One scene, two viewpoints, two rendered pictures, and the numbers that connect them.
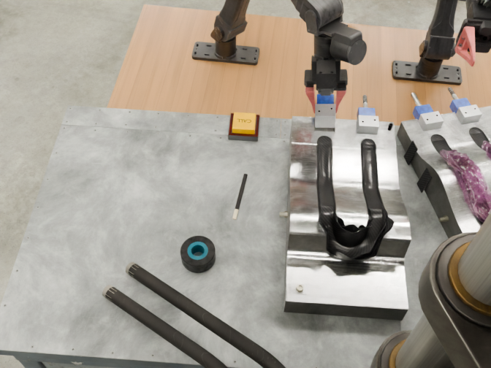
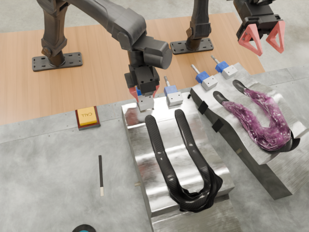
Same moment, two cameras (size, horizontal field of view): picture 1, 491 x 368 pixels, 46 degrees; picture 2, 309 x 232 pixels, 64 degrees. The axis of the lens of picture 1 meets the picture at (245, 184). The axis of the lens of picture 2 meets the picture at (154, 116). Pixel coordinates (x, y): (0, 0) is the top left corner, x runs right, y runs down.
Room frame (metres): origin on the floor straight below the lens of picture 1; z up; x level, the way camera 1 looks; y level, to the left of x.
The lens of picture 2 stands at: (0.59, -0.01, 1.66)
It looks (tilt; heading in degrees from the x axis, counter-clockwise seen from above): 62 degrees down; 330
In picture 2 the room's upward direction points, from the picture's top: 12 degrees clockwise
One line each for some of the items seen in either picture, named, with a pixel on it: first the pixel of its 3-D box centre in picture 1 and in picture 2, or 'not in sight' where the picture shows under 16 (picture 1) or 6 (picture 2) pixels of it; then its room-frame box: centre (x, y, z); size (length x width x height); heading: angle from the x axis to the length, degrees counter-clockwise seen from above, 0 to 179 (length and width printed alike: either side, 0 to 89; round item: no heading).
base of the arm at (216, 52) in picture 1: (225, 44); (55, 55); (1.34, 0.07, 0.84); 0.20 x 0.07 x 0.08; 84
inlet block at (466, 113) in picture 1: (459, 104); (220, 66); (1.09, -0.58, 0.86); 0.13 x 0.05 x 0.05; 14
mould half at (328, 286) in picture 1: (344, 204); (177, 165); (0.75, -0.23, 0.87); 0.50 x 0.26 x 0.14; 177
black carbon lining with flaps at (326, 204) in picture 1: (351, 188); (181, 154); (0.77, -0.24, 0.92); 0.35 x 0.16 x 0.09; 177
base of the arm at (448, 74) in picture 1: (429, 63); (193, 40); (1.27, -0.53, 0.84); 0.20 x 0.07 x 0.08; 84
